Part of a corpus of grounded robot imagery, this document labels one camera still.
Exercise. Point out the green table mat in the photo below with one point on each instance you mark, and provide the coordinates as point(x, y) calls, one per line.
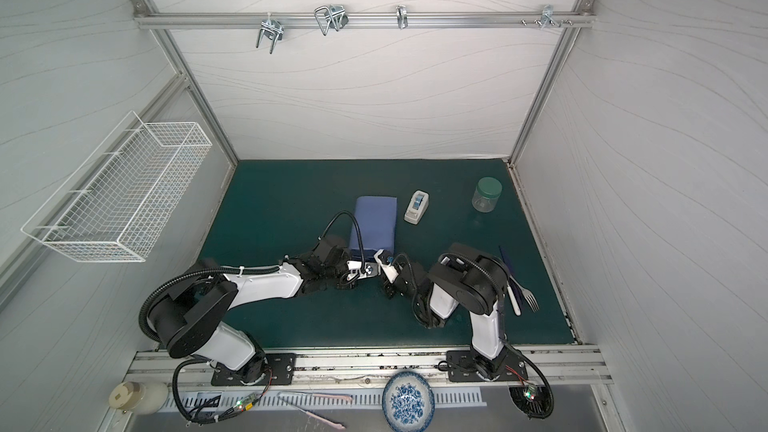
point(272, 209)

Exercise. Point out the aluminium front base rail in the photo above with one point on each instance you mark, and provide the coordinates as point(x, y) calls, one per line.
point(372, 367)

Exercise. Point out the metal hook clamp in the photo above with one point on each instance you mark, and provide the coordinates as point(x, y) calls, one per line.
point(270, 32)
point(331, 17)

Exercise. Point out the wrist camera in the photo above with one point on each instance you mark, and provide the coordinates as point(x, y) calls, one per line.
point(386, 263)
point(362, 270)

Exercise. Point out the black round fan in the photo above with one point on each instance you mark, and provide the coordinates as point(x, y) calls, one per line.
point(534, 401)

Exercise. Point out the left metal hook clamp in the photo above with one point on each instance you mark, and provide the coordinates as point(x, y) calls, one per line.
point(270, 32)

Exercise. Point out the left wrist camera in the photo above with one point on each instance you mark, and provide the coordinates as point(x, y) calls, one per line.
point(362, 270)

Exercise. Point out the aluminium top cross rail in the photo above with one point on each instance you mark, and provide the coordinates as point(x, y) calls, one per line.
point(357, 20)

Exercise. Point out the blue white patterned plate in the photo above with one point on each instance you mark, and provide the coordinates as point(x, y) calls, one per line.
point(408, 402)

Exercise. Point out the light blue wrapping paper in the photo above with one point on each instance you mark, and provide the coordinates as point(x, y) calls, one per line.
point(376, 217)

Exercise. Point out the white round container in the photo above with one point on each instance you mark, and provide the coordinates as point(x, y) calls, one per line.
point(140, 398)

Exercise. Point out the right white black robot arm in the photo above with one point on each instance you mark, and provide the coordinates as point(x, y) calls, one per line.
point(478, 282)

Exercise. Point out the small metal ring clamp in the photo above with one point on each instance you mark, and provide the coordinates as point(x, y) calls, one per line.
point(401, 17)

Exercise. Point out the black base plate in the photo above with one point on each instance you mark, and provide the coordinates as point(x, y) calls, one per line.
point(276, 369)
point(471, 366)

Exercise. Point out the middle metal hook clamp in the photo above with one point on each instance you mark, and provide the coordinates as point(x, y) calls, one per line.
point(331, 17)

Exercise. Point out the green lid clear jar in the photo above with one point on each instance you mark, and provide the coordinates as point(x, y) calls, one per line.
point(487, 192)

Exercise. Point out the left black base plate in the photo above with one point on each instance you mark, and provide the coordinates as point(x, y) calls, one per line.
point(276, 369)

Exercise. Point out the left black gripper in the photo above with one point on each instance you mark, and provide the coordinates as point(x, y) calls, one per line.
point(346, 256)

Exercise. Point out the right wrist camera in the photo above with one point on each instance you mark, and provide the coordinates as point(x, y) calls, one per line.
point(386, 263)

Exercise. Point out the white wire basket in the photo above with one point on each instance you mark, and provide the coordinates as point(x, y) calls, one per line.
point(115, 205)

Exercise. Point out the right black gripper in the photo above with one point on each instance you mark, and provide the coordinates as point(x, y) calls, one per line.
point(396, 280)

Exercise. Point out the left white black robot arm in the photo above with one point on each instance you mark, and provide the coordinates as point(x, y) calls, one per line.
point(186, 314)

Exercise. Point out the right metal bracket clamp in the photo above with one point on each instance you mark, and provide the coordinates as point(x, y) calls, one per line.
point(547, 19)

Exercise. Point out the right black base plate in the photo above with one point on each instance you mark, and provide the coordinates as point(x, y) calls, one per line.
point(471, 366)

